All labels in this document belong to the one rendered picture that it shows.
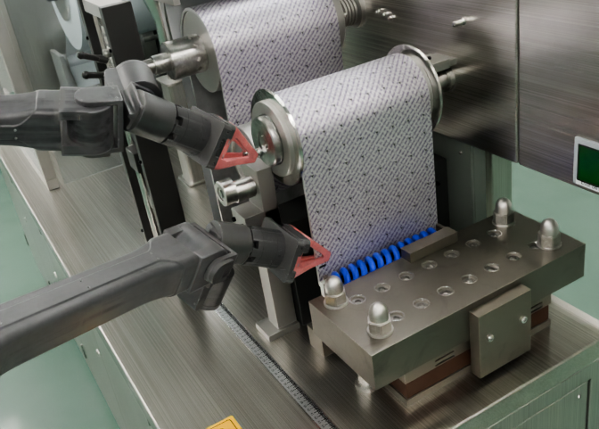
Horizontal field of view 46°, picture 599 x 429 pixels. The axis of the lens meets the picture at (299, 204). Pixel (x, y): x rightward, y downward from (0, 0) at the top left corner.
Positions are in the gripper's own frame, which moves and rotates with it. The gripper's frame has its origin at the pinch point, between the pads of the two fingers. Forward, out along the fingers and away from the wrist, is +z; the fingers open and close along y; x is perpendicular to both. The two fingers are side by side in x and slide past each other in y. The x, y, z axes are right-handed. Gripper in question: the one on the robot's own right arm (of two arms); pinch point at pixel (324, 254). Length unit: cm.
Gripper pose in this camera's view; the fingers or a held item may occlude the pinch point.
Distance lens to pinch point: 108.0
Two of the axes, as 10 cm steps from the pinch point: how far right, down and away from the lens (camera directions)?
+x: 3.0, -9.3, -2.0
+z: 8.1, 1.4, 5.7
